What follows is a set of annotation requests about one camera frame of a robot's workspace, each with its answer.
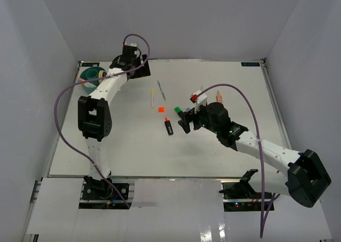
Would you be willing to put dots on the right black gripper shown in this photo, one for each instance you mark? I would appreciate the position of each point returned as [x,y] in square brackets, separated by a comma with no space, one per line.
[187,119]

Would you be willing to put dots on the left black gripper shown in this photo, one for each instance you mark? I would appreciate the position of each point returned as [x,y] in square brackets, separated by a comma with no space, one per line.
[144,70]

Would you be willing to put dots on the beige tape roll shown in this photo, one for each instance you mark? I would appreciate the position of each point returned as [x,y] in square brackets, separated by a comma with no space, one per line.
[102,73]

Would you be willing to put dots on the teal capped white marker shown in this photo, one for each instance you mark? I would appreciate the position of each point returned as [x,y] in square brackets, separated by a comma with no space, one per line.
[89,85]

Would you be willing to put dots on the pink capped white marker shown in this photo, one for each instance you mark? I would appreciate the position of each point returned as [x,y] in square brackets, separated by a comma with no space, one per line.
[82,81]

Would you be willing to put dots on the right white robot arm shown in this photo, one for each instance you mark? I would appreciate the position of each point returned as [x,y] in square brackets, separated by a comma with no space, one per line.
[306,177]

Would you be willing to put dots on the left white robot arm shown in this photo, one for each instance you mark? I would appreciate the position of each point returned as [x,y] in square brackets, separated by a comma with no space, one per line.
[94,118]

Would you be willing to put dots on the black highlighter green cap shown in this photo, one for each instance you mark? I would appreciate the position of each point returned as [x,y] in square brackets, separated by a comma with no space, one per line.
[178,110]

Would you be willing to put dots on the yellow capped white marker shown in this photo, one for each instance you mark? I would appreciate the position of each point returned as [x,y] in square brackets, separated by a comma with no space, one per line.
[152,98]

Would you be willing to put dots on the green clear pen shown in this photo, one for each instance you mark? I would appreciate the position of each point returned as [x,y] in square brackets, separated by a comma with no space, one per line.
[161,90]

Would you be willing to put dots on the orange highlighter cap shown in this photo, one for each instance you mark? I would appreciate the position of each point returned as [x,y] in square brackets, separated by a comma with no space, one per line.
[161,109]

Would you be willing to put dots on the teal round organizer container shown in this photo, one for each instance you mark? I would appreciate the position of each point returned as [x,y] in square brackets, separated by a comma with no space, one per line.
[91,73]

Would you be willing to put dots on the blue label sticker right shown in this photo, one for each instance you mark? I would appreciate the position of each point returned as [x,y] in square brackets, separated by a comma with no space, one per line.
[250,64]

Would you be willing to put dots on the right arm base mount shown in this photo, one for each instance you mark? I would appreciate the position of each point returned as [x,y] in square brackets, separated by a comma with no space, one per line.
[239,196]

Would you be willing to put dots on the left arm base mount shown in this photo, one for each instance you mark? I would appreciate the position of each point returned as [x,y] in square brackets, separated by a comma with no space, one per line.
[98,194]

